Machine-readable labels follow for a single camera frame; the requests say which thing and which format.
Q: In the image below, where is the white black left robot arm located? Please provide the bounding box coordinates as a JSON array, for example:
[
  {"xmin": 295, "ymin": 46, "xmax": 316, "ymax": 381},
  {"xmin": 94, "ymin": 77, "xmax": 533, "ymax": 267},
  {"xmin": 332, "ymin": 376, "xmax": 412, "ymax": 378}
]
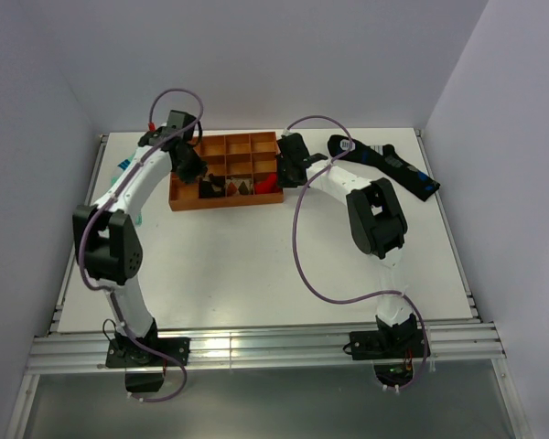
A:
[{"xmin": 72, "ymin": 110, "xmax": 207, "ymax": 365}]

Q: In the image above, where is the rolled orange green argyle sock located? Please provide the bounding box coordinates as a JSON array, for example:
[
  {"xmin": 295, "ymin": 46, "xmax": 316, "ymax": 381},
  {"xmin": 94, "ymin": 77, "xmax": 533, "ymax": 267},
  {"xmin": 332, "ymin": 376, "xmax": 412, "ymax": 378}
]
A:
[{"xmin": 225, "ymin": 177, "xmax": 253, "ymax": 197}]

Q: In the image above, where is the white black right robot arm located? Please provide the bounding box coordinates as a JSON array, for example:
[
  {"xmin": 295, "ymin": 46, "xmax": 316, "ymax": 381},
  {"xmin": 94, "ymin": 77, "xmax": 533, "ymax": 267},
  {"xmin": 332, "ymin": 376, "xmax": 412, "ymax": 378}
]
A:
[{"xmin": 276, "ymin": 131, "xmax": 420, "ymax": 357}]

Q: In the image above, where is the aluminium table edge rail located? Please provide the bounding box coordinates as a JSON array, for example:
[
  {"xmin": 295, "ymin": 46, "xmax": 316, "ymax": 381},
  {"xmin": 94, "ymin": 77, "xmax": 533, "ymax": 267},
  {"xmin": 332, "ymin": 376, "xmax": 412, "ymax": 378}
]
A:
[{"xmin": 24, "ymin": 321, "xmax": 506, "ymax": 375}]

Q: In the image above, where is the brown argyle sock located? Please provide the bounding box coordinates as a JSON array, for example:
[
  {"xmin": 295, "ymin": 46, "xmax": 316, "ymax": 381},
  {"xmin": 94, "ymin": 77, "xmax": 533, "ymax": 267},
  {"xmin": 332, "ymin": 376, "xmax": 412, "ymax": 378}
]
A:
[{"xmin": 199, "ymin": 174, "xmax": 226, "ymax": 199}]

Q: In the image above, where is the rolled red sock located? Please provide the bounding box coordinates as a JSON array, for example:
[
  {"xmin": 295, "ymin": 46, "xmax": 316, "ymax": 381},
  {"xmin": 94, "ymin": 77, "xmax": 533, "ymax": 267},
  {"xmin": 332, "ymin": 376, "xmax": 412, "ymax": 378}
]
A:
[{"xmin": 254, "ymin": 173, "xmax": 278, "ymax": 195}]

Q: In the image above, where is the wooden compartment tray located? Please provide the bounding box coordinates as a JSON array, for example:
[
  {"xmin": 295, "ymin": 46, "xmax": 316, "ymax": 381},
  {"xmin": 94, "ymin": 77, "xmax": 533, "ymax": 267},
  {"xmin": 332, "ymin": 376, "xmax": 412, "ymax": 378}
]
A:
[{"xmin": 168, "ymin": 132, "xmax": 284, "ymax": 211}]

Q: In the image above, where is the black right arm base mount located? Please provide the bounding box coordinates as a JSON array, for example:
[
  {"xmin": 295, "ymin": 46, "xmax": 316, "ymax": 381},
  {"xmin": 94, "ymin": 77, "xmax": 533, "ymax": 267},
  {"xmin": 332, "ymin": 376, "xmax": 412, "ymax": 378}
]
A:
[{"xmin": 342, "ymin": 327, "xmax": 431, "ymax": 387}]

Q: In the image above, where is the mint green patterned sock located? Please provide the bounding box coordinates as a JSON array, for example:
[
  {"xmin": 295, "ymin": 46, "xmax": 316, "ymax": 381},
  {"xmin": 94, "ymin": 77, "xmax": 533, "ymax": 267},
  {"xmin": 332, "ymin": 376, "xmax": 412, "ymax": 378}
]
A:
[{"xmin": 110, "ymin": 156, "xmax": 146, "ymax": 228}]

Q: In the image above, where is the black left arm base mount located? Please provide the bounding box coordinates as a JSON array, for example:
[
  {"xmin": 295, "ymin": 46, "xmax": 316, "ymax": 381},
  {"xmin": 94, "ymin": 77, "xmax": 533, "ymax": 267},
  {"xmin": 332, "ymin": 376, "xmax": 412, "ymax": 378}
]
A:
[{"xmin": 104, "ymin": 335, "xmax": 190, "ymax": 394}]

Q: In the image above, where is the black blue sports sock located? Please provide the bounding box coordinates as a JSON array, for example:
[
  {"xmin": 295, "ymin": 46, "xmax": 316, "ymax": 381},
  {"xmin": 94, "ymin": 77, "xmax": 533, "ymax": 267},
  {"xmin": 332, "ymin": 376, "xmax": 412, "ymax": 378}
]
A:
[{"xmin": 327, "ymin": 134, "xmax": 440, "ymax": 201}]

